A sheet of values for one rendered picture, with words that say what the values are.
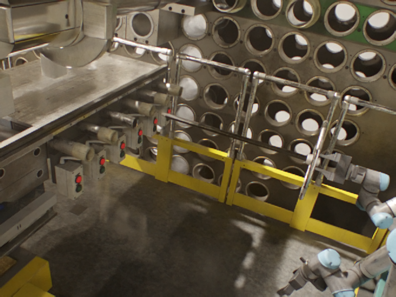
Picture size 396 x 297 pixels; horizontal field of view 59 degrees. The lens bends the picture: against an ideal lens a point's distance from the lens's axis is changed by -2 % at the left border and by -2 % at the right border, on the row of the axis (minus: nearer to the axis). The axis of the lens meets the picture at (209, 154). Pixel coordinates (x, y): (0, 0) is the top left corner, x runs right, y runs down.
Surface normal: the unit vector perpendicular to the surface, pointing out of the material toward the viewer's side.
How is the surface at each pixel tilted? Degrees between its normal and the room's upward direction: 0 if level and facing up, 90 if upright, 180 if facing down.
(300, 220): 90
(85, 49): 90
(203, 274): 0
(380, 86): 90
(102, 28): 90
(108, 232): 0
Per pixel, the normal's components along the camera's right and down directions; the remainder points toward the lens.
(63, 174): -0.36, 0.44
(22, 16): 0.92, 0.30
